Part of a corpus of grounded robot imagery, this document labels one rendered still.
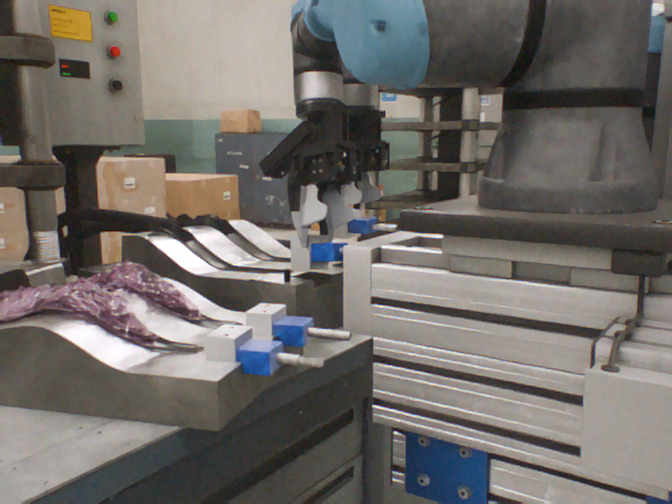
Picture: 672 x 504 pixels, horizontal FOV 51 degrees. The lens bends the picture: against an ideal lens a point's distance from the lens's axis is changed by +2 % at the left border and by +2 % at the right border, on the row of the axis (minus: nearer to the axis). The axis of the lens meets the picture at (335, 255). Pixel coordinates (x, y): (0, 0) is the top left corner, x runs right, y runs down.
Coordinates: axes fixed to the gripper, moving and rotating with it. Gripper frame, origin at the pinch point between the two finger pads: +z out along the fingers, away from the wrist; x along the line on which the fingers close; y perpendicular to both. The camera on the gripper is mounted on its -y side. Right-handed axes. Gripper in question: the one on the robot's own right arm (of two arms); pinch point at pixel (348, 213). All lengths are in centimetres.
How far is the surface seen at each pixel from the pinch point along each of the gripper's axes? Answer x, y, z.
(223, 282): -36.2, 0.6, 7.3
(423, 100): 435, -208, -44
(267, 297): -36.2, 9.3, 8.5
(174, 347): -58, 13, 10
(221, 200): 325, -345, 41
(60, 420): -71, 10, 15
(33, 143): -27, -60, -13
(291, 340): -47, 23, 10
